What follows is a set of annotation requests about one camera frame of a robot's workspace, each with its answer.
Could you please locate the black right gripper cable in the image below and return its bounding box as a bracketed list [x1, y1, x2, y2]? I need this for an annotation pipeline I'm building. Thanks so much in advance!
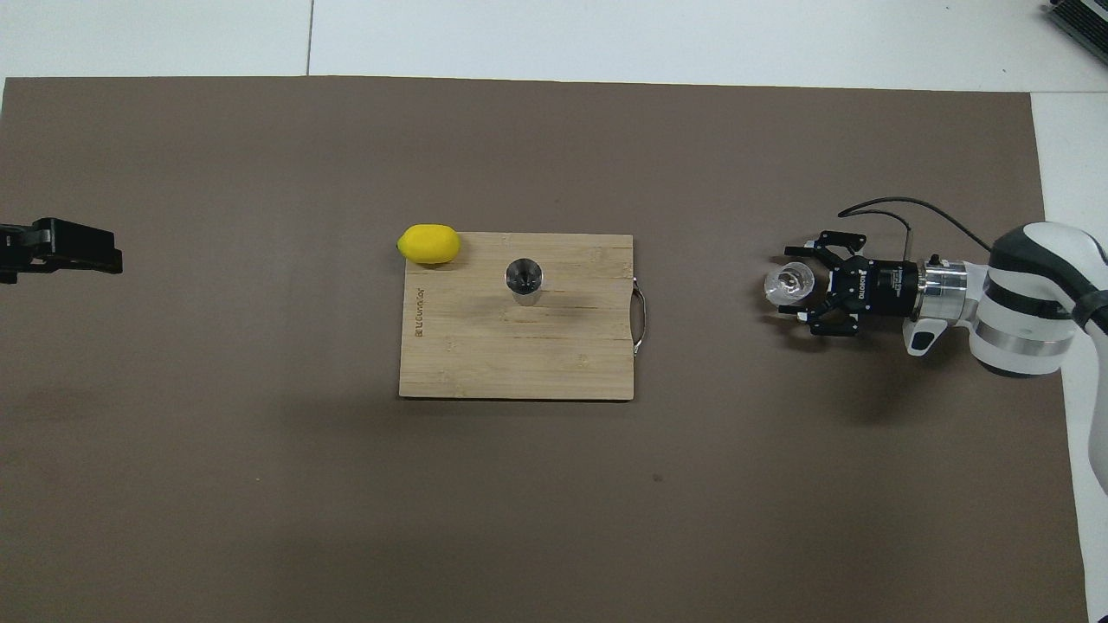
[837, 198, 995, 256]

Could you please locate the grey ribbed device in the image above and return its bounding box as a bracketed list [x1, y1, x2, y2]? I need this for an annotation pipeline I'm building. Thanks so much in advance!
[1046, 0, 1108, 44]

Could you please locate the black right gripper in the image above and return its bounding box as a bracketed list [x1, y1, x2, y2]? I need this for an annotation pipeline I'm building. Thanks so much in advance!
[777, 230, 920, 337]

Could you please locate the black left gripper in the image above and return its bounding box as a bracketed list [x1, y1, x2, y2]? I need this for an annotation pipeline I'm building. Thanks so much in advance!
[0, 218, 123, 285]

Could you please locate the yellow lemon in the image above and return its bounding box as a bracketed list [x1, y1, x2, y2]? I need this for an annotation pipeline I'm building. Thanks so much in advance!
[397, 224, 461, 265]

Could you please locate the brown table mat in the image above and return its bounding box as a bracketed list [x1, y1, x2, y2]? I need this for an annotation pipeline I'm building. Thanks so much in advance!
[0, 76, 1090, 623]

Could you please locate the small clear glass cup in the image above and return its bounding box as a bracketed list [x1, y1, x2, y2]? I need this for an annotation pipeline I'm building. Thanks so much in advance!
[763, 262, 816, 309]

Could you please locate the metal double jigger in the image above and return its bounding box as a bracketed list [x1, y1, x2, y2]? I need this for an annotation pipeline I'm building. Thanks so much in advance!
[506, 257, 544, 307]

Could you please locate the wooden cutting board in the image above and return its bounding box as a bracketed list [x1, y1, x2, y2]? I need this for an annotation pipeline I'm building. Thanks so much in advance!
[399, 232, 647, 401]

